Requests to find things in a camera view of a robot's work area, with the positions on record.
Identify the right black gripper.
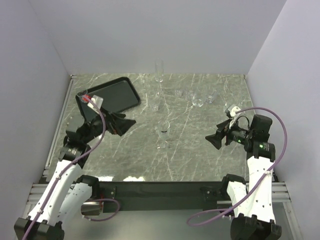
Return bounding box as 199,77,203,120
205,117,254,149

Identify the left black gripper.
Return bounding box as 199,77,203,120
82,106,136,144

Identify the round clear stemless glass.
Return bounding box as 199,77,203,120
192,93,204,108

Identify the clear stemmed wine glass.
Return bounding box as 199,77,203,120
156,119,171,151

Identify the small clear tumbler glass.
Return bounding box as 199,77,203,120
76,89,91,104

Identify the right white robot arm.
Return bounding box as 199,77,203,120
206,114,283,240

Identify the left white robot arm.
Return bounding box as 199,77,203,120
14,110,136,240

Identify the black plastic tray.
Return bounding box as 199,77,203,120
77,76,141,113

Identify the clear ribbed tumbler glass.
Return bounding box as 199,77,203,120
204,90,217,104

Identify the small clear shot glass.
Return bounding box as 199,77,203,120
150,98,161,112

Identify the clear faceted small glass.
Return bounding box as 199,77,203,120
185,91,195,102

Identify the tiny clear shot glass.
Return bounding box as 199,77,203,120
175,89,184,97

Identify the tall clear cylinder glass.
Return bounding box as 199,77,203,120
155,59,164,83

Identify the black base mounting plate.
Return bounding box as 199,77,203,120
89,181,232,211

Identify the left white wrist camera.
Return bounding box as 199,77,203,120
86,95,104,114

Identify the aluminium frame rail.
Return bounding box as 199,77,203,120
27,182,76,205

